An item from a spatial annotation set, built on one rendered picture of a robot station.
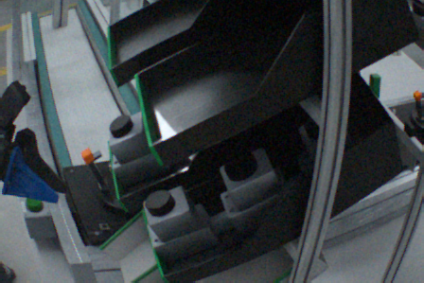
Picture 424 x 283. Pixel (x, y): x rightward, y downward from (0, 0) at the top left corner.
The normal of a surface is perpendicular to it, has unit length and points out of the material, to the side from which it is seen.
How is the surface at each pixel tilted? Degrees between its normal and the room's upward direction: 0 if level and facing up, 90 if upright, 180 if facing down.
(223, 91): 25
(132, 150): 93
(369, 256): 0
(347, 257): 0
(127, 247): 90
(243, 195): 90
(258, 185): 90
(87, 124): 0
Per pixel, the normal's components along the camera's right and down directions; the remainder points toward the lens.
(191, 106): -0.40, -0.75
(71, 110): 0.02, -0.87
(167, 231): 0.19, 0.49
